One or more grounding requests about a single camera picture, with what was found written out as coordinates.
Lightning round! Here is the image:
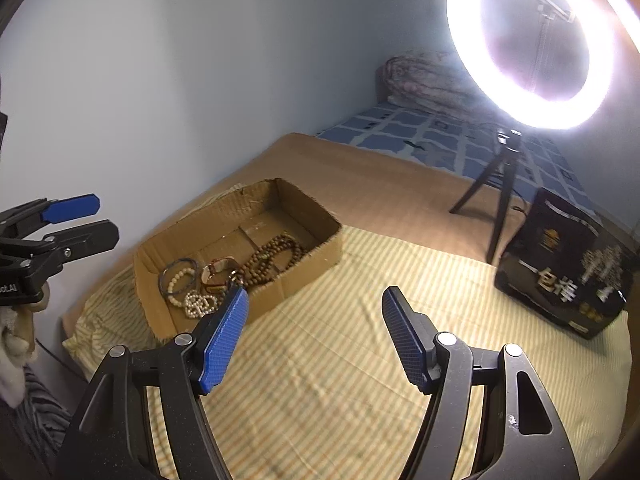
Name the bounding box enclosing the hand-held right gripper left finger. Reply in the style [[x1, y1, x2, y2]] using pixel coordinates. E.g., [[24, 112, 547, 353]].
[[57, 285, 250, 480]]

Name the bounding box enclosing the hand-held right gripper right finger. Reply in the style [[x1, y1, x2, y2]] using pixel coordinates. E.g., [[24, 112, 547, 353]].
[[381, 286, 581, 480]]

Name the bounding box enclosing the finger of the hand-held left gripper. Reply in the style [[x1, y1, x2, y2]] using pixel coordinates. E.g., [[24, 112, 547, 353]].
[[0, 218, 120, 281], [0, 192, 101, 238]]

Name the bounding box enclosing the blue bangle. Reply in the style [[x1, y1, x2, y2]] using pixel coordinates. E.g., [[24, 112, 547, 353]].
[[159, 258, 198, 296]]

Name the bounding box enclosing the cardboard box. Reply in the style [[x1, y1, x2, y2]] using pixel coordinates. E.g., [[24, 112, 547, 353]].
[[132, 177, 343, 341]]

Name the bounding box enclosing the wooden bead necklace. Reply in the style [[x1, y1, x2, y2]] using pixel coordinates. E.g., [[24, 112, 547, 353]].
[[232, 232, 305, 288]]

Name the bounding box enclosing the person's left hand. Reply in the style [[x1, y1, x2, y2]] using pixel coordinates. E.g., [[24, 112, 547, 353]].
[[0, 304, 40, 407]]

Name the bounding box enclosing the small pearl strand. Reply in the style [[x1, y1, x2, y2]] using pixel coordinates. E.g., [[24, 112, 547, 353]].
[[182, 290, 226, 318]]

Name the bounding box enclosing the brown leather watch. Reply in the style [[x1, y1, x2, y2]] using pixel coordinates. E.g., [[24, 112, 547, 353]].
[[200, 256, 241, 293]]

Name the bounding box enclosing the grey striped cloth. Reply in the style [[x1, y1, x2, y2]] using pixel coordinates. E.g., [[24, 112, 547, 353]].
[[0, 362, 75, 480]]

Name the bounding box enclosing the brown mat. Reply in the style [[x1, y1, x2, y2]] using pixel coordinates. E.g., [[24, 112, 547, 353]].
[[60, 132, 541, 331]]

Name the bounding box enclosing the black printed box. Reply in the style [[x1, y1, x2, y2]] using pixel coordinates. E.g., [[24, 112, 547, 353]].
[[494, 187, 630, 341]]

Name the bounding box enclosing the blue checked bed sheet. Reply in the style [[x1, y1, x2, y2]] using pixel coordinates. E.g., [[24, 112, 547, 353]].
[[315, 100, 593, 201]]

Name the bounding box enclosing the black tripod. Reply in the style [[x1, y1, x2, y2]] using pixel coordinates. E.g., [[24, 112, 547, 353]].
[[450, 127, 526, 263]]

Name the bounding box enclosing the folded floral quilt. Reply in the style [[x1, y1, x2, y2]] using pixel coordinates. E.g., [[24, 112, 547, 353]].
[[375, 50, 496, 111]]

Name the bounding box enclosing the phone holder clamp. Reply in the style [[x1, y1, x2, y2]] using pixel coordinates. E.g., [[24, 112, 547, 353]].
[[527, 0, 576, 23]]

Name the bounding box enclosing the large pearl bracelet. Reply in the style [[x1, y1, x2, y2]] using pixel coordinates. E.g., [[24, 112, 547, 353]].
[[166, 267, 197, 308]]

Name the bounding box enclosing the ring light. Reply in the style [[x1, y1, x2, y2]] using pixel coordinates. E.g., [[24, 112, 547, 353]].
[[446, 0, 615, 130]]

